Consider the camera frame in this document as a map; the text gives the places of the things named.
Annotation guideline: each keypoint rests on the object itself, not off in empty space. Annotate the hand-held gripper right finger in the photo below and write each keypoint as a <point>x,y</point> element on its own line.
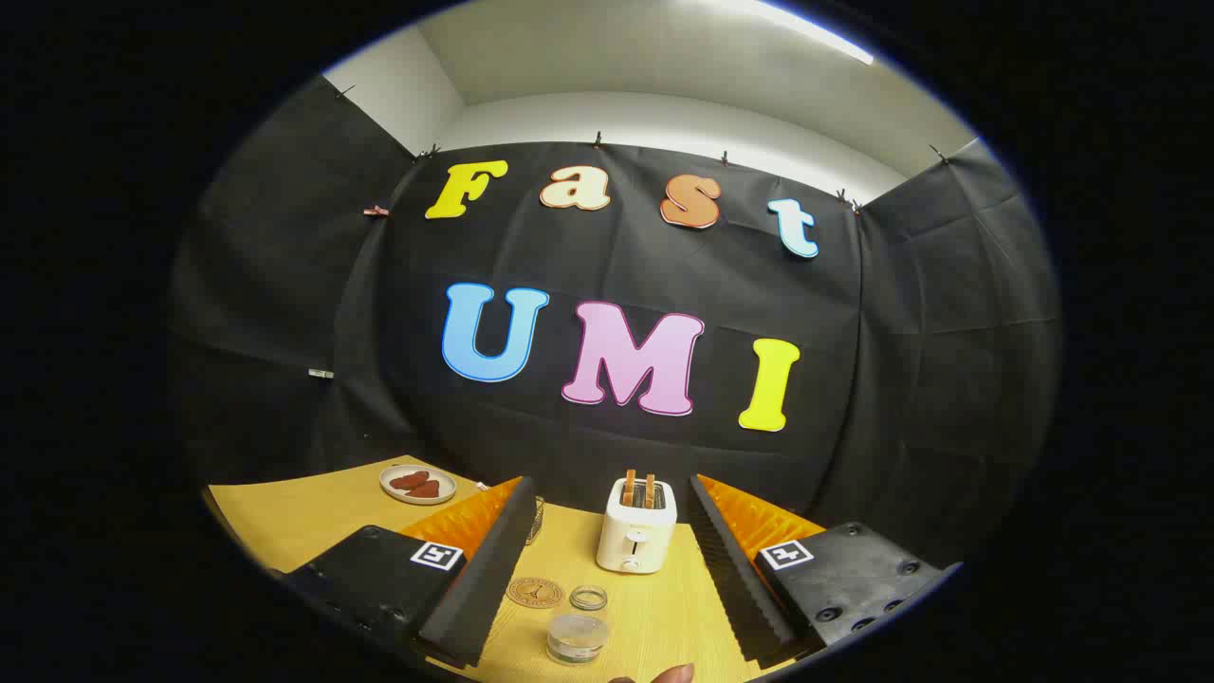
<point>735,579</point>

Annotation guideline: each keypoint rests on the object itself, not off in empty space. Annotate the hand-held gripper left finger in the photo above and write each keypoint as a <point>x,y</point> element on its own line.
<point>493,579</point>

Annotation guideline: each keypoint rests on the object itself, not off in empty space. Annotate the round wooden coaster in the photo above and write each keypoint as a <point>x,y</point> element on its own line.
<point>534,592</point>

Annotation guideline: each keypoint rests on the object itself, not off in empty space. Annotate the clear plastic bottle green label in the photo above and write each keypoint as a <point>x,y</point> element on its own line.
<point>577,640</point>

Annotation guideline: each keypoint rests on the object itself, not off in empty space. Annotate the ribbed clear glass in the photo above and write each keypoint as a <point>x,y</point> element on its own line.
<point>538,520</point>

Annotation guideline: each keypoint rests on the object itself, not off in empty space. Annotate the white toaster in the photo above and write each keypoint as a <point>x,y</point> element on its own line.
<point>635,531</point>

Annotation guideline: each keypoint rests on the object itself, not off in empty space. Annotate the red food piece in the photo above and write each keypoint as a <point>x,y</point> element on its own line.
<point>410,480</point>
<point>425,490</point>

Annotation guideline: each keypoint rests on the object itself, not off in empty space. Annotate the small white round plate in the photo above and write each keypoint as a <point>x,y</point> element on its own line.
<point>391,489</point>

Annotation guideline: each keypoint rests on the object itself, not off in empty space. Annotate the wooden table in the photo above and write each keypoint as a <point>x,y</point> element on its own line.
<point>303,517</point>

